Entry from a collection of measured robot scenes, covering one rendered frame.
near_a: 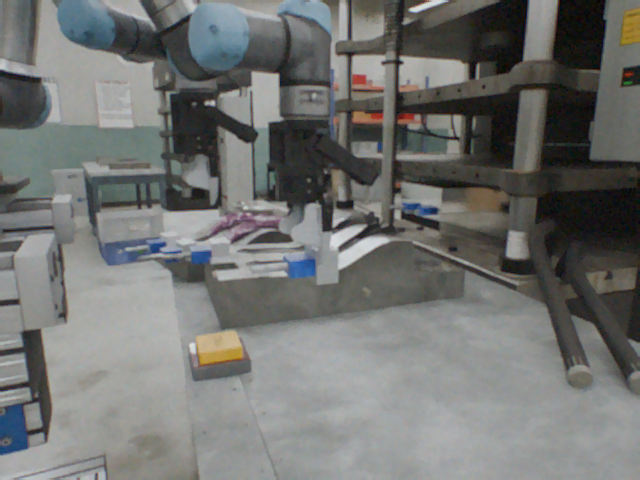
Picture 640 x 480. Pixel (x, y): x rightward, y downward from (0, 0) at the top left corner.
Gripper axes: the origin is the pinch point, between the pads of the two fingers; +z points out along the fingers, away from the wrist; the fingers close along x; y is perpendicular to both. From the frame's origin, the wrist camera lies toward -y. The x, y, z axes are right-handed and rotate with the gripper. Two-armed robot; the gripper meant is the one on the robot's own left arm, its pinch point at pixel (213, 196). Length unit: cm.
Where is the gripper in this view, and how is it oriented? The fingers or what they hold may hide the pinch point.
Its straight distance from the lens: 96.7
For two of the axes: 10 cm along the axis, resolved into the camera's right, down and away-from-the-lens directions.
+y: -9.4, 0.7, -3.3
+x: 3.4, 2.1, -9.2
